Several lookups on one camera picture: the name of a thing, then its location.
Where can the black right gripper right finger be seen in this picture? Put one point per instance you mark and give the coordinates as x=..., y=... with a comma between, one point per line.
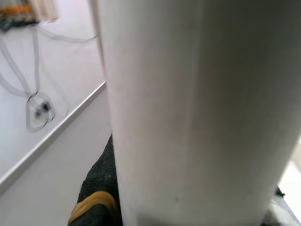
x=279, y=191

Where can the yellow rubber band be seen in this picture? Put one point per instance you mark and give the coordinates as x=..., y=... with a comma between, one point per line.
x=94, y=199

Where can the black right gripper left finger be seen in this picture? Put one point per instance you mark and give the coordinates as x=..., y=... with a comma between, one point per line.
x=101, y=179

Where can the black power adapter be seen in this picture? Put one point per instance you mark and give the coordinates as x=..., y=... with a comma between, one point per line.
x=43, y=107

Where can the white plastic table leg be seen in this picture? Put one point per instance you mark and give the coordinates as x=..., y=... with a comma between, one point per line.
x=200, y=106

